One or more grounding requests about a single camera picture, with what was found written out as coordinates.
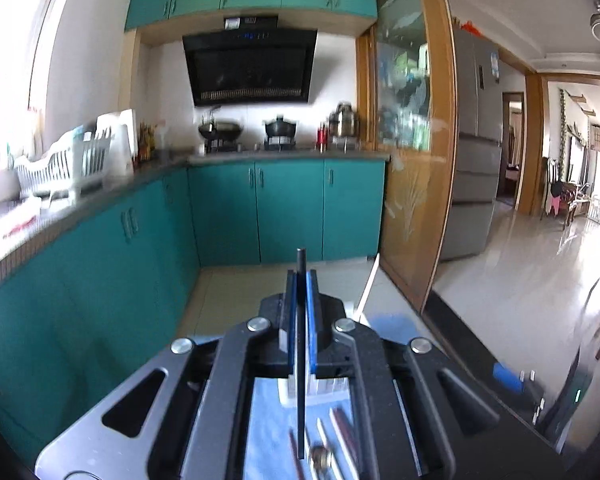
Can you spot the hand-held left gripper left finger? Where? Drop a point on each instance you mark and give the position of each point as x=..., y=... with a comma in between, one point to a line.
x=292, y=320

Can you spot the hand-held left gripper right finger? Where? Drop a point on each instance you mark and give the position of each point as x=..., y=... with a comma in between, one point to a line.
x=311, y=325

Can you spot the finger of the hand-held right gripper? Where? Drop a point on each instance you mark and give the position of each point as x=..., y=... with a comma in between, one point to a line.
x=507, y=379

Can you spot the white lattice utensil holder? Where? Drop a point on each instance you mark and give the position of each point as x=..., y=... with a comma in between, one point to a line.
x=325, y=390

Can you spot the black chopstick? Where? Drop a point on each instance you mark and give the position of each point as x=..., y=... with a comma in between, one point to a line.
x=300, y=410

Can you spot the pale wooden chopstick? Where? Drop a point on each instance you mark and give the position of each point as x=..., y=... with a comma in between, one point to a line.
x=327, y=442

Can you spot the blue striped cloth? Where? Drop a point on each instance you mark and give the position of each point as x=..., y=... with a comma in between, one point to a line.
x=270, y=435

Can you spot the reddish brown chopstick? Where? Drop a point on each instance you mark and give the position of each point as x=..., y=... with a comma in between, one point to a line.
x=347, y=440
x=295, y=455

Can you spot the teal lower cabinets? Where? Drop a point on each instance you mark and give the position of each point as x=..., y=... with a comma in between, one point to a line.
x=230, y=210

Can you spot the metal spoon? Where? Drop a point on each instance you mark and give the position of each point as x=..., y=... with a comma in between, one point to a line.
x=321, y=456

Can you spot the gas stove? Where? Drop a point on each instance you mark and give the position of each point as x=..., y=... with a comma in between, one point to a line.
x=252, y=146

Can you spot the red bottle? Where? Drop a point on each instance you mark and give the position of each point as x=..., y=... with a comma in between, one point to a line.
x=322, y=137

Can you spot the black lidded pot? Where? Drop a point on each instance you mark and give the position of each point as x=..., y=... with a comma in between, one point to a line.
x=280, y=129

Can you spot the black wok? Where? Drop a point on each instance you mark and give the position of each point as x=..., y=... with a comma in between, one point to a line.
x=220, y=129

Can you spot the grey refrigerator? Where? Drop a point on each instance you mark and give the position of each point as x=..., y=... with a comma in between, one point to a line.
x=472, y=160

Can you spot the brown utensil jar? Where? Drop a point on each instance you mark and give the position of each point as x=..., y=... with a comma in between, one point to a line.
x=146, y=141

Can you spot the white cutting board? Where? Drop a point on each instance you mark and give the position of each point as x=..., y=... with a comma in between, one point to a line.
x=120, y=140

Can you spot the green vine decoration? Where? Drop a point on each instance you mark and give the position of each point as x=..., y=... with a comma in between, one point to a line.
x=563, y=130

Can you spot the black range hood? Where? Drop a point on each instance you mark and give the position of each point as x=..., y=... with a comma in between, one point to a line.
x=250, y=67

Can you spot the white dish rack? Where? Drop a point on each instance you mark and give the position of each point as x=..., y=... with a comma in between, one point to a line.
x=65, y=162

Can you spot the white plastic bag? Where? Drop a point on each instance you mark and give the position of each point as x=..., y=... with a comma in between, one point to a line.
x=10, y=220

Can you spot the window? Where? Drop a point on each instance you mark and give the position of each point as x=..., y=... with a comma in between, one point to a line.
x=15, y=50

